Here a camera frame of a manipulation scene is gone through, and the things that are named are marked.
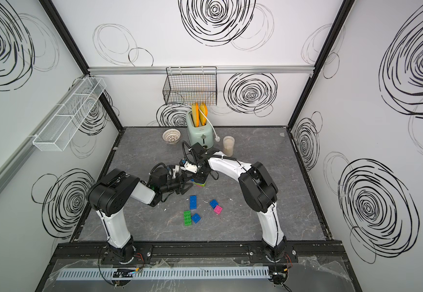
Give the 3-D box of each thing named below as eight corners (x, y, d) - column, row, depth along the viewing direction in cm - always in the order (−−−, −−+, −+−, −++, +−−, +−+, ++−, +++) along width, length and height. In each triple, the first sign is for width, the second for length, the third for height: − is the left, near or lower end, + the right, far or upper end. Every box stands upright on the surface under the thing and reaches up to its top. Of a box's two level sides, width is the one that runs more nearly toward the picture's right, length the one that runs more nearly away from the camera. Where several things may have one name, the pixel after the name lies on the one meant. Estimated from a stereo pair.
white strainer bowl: (163, 143, 114) (161, 138, 110) (165, 133, 119) (164, 128, 115) (180, 143, 114) (178, 138, 110) (181, 133, 119) (180, 128, 115)
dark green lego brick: (184, 226, 83) (183, 225, 81) (183, 212, 87) (183, 210, 85) (192, 225, 83) (191, 223, 82) (191, 211, 87) (190, 209, 86)
